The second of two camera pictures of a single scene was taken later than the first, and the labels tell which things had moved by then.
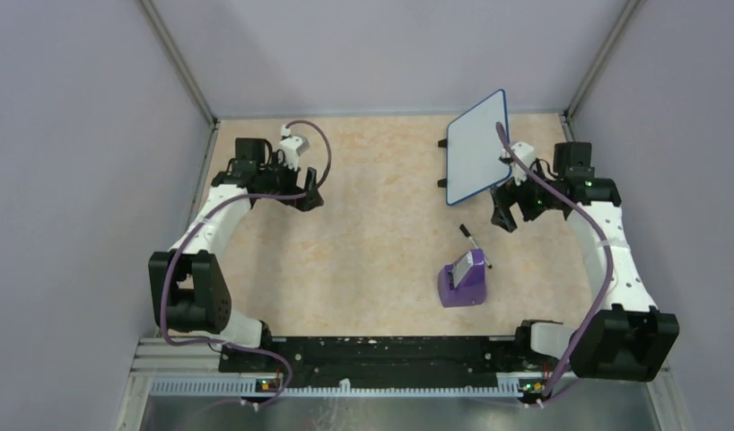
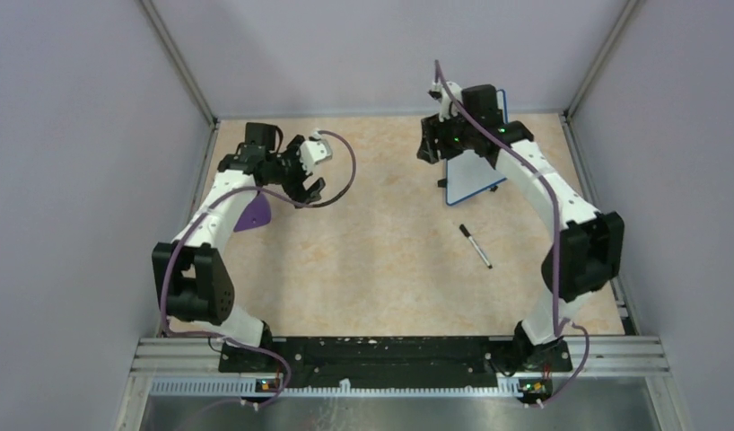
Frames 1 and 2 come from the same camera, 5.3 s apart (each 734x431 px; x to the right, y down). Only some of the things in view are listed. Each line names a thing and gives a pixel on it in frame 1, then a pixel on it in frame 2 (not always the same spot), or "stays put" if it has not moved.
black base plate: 400,360 stays put
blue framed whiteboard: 474,149 stays put
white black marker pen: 464,228 stays put
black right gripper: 505,196 -> 433,129
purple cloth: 464,283 -> 256,214
